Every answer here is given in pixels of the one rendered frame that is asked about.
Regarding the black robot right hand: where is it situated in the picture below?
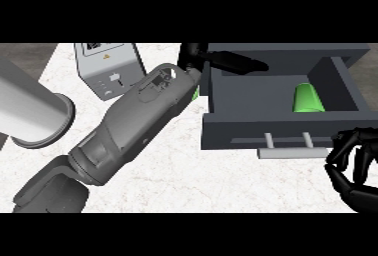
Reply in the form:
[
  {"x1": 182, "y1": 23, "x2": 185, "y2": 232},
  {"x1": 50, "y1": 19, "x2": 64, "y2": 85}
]
[{"x1": 322, "y1": 126, "x2": 378, "y2": 214}]

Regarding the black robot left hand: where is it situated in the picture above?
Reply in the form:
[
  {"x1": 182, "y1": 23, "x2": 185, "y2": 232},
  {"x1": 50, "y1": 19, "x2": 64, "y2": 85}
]
[{"x1": 177, "y1": 42, "x2": 272, "y2": 76}]

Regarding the dark grey open drawer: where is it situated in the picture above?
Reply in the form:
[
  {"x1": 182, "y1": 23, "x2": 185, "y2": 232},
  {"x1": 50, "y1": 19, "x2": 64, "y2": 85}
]
[{"x1": 200, "y1": 42, "x2": 378, "y2": 116}]

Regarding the green cup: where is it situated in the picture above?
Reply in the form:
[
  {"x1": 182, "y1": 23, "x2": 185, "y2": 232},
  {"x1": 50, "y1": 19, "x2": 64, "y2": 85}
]
[{"x1": 293, "y1": 82, "x2": 328, "y2": 114}]

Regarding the dark grey drawer front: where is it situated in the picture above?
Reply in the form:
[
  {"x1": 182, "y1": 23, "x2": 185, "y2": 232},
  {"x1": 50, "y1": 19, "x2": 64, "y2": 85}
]
[{"x1": 200, "y1": 111, "x2": 378, "y2": 151}]

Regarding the grey box appliance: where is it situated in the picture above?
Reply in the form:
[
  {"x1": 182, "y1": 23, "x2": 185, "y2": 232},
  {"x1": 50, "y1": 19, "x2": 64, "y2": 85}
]
[{"x1": 73, "y1": 42, "x2": 149, "y2": 102}]

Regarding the pale grey cylinder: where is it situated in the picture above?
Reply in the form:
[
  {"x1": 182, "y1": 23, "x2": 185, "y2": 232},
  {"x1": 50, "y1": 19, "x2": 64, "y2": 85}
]
[{"x1": 0, "y1": 57, "x2": 77, "y2": 150}]

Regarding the pale grey drawer handle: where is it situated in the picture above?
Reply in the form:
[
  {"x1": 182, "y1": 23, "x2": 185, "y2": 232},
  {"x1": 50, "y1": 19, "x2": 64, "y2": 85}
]
[{"x1": 256, "y1": 131, "x2": 331, "y2": 160}]

